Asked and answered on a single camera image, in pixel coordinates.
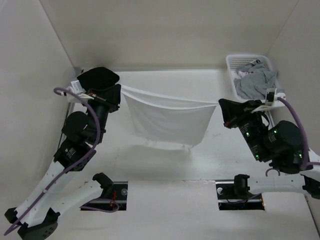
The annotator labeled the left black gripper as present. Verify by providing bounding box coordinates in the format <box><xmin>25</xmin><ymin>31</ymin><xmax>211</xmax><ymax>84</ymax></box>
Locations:
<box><xmin>83</xmin><ymin>83</ymin><xmax>123</xmax><ymax>143</ymax></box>

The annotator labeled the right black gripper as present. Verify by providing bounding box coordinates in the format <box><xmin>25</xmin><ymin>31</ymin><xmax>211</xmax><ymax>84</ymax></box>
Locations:
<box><xmin>218</xmin><ymin>97</ymin><xmax>269</xmax><ymax>160</ymax></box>

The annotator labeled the white tank top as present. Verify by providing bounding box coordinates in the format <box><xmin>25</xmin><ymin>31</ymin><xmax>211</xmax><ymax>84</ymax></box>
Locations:
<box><xmin>121</xmin><ymin>85</ymin><xmax>219</xmax><ymax>147</ymax></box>

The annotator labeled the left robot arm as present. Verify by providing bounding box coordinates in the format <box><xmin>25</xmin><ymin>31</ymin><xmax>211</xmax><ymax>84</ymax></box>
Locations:
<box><xmin>4</xmin><ymin>84</ymin><xmax>122</xmax><ymax>240</ymax></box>

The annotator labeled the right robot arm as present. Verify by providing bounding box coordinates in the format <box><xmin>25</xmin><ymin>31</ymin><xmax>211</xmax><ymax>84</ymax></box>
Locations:
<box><xmin>218</xmin><ymin>98</ymin><xmax>320</xmax><ymax>199</ymax></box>

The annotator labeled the folded black tank top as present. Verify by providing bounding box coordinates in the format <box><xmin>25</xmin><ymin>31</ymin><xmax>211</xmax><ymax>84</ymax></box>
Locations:
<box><xmin>76</xmin><ymin>67</ymin><xmax>120</xmax><ymax>91</ymax></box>

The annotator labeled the grey tank top in basket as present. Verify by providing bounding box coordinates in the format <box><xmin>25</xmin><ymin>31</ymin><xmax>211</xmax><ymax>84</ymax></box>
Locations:
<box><xmin>233</xmin><ymin>59</ymin><xmax>277</xmax><ymax>100</ymax></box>

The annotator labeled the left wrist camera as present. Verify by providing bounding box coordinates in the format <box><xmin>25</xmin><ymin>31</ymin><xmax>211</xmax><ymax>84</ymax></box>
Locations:
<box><xmin>66</xmin><ymin>80</ymin><xmax>91</xmax><ymax>103</ymax></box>

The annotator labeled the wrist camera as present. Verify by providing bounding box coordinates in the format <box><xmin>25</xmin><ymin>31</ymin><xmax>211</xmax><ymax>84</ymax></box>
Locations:
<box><xmin>66</xmin><ymin>80</ymin><xmax>91</xmax><ymax>103</ymax></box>
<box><xmin>252</xmin><ymin>88</ymin><xmax>286</xmax><ymax>113</ymax></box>

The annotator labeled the right metal table rail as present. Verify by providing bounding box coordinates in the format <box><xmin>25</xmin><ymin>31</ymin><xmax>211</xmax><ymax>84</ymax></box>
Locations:
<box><xmin>266</xmin><ymin>111</ymin><xmax>275</xmax><ymax>127</ymax></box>

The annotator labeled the metal table rail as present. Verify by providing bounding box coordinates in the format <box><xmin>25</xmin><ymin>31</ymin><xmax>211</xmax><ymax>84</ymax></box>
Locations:
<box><xmin>266</xmin><ymin>111</ymin><xmax>275</xmax><ymax>127</ymax></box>
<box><xmin>57</xmin><ymin>66</ymin><xmax>85</xmax><ymax>151</ymax></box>

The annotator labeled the left metal table rail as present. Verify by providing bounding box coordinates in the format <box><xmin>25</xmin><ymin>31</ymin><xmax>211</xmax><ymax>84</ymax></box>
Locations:
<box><xmin>57</xmin><ymin>66</ymin><xmax>85</xmax><ymax>151</ymax></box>

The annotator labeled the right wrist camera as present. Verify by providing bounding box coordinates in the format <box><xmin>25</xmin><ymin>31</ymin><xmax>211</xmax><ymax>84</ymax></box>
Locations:
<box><xmin>252</xmin><ymin>88</ymin><xmax>286</xmax><ymax>113</ymax></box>

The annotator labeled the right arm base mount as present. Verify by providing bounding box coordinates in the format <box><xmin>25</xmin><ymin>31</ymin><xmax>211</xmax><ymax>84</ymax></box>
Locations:
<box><xmin>215</xmin><ymin>180</ymin><xmax>265</xmax><ymax>211</ymax></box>

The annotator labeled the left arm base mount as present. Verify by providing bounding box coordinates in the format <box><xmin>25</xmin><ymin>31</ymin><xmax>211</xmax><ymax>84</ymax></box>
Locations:
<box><xmin>80</xmin><ymin>181</ymin><xmax>129</xmax><ymax>211</ymax></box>

